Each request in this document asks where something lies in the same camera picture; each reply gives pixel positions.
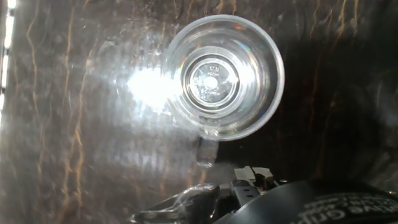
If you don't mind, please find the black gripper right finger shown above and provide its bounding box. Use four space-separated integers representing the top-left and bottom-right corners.
252 167 281 192

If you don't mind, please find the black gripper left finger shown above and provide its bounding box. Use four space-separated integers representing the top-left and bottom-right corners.
231 166 261 208

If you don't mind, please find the clear plastic cup with handle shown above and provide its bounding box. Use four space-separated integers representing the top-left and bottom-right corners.
163 14 285 169

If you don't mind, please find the dark wooden work board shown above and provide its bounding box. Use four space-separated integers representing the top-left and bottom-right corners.
0 0 398 224

